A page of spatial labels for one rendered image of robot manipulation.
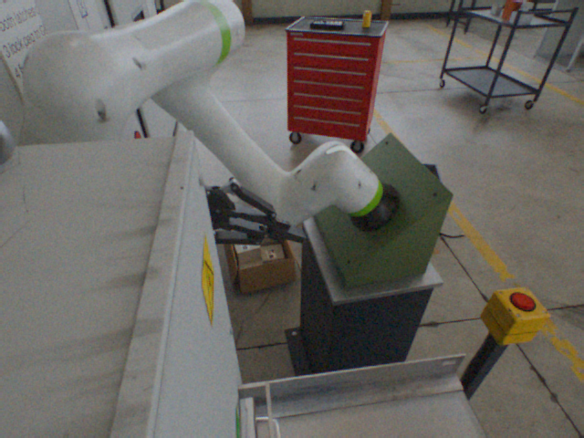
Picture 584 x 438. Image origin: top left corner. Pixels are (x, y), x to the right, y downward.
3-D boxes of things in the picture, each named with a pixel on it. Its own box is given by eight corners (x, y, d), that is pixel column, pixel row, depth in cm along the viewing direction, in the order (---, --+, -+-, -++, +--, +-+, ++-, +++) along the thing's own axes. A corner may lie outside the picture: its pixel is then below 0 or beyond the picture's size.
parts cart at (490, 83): (532, 110, 377) (579, 5, 315) (481, 116, 368) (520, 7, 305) (481, 83, 444) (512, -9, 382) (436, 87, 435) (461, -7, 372)
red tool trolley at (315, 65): (286, 146, 319) (284, 14, 252) (300, 124, 354) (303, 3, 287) (363, 157, 303) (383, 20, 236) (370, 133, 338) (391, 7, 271)
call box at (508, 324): (509, 312, 86) (527, 285, 79) (532, 342, 80) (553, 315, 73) (478, 316, 85) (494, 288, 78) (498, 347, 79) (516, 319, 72)
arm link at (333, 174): (333, 196, 104) (289, 161, 93) (379, 168, 96) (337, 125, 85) (338, 230, 96) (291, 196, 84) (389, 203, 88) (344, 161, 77)
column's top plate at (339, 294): (297, 213, 127) (297, 208, 125) (382, 201, 132) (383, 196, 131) (333, 306, 95) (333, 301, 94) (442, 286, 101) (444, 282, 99)
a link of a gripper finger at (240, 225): (210, 218, 56) (206, 225, 56) (271, 236, 61) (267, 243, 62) (207, 205, 59) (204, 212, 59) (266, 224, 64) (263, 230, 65)
